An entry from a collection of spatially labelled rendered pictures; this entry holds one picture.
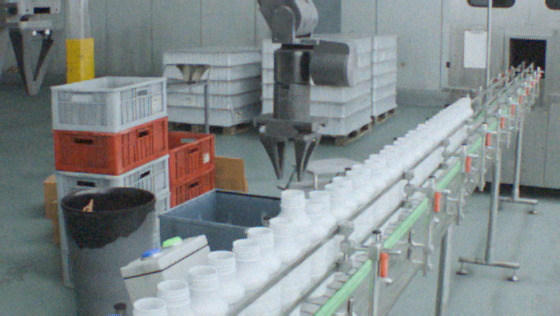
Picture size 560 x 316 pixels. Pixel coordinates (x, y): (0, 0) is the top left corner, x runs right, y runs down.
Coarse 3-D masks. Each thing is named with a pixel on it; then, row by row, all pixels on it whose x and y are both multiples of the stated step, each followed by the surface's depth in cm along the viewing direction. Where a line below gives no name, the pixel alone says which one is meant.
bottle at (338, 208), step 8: (328, 184) 130; (336, 184) 130; (336, 192) 127; (344, 192) 129; (336, 200) 127; (344, 200) 129; (336, 208) 127; (344, 208) 128; (336, 216) 127; (344, 216) 127; (336, 224) 127; (336, 240) 128; (336, 248) 128; (336, 256) 128; (336, 272) 129
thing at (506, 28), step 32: (480, 0) 549; (512, 0) 538; (544, 0) 528; (512, 32) 545; (544, 32) 534; (448, 64) 571; (512, 64) 579; (544, 64) 582; (448, 96) 578; (544, 96) 539; (544, 128) 547; (512, 160) 563; (544, 160) 552
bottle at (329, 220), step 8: (312, 192) 125; (320, 192) 125; (328, 192) 125; (320, 200) 122; (328, 200) 123; (328, 208) 123; (328, 216) 123; (328, 224) 122; (328, 248) 123; (328, 256) 124; (328, 264) 124; (328, 280) 125
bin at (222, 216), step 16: (208, 192) 210; (224, 192) 212; (240, 192) 210; (176, 208) 194; (192, 208) 202; (208, 208) 211; (224, 208) 213; (240, 208) 211; (256, 208) 209; (272, 208) 207; (160, 224) 187; (176, 224) 185; (192, 224) 182; (208, 224) 180; (224, 224) 179; (240, 224) 212; (256, 224) 210; (160, 240) 188; (208, 240) 181; (224, 240) 179
